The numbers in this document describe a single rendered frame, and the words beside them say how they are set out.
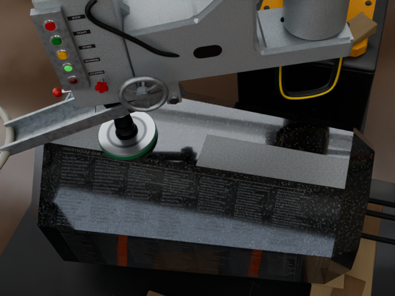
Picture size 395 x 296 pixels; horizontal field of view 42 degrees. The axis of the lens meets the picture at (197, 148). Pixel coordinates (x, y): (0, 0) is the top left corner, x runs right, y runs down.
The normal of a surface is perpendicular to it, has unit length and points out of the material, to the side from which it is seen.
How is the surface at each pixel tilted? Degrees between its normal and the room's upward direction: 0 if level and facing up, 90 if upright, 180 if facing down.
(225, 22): 90
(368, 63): 0
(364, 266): 0
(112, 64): 90
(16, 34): 0
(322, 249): 45
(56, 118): 16
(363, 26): 11
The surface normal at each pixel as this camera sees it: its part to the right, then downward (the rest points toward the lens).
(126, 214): -0.25, 0.14
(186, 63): 0.11, 0.80
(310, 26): -0.29, 0.79
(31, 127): -0.37, -0.53
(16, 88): -0.10, -0.59
